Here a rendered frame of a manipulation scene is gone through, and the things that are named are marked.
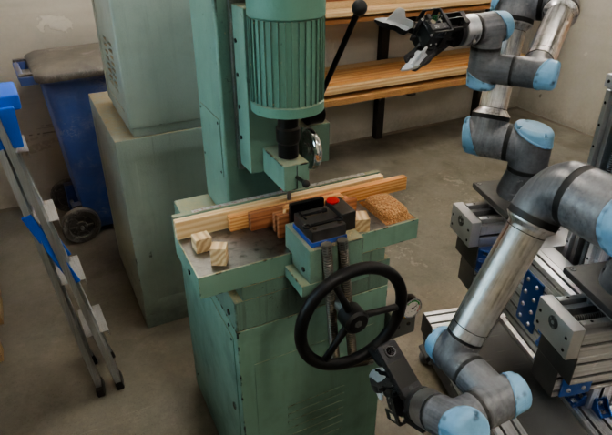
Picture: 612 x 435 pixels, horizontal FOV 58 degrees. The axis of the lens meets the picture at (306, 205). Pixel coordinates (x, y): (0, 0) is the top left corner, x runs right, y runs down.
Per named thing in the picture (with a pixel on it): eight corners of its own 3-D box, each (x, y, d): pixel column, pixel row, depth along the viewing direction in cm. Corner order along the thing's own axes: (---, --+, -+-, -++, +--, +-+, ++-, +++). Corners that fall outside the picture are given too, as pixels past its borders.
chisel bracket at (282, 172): (284, 197, 137) (283, 166, 133) (262, 176, 148) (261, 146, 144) (311, 192, 140) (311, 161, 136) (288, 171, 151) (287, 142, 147)
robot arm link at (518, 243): (526, 136, 101) (408, 352, 114) (576, 157, 92) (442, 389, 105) (562, 151, 107) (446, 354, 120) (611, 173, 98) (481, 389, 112)
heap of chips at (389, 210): (386, 226, 142) (387, 213, 141) (358, 202, 153) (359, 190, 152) (414, 217, 146) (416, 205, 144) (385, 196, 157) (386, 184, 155)
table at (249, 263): (211, 326, 118) (209, 303, 115) (175, 254, 142) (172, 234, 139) (440, 255, 141) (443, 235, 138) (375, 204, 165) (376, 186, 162)
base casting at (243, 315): (235, 333, 134) (232, 304, 130) (175, 225, 180) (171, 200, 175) (389, 284, 152) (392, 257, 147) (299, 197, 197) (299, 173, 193)
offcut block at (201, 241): (212, 249, 132) (211, 237, 131) (197, 254, 131) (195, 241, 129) (207, 243, 135) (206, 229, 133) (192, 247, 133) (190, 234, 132)
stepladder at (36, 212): (88, 405, 206) (-49, 109, 144) (76, 362, 225) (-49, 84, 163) (130, 386, 212) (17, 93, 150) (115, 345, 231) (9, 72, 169)
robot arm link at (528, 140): (545, 177, 163) (554, 134, 157) (498, 167, 169) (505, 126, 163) (551, 162, 173) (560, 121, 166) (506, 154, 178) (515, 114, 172)
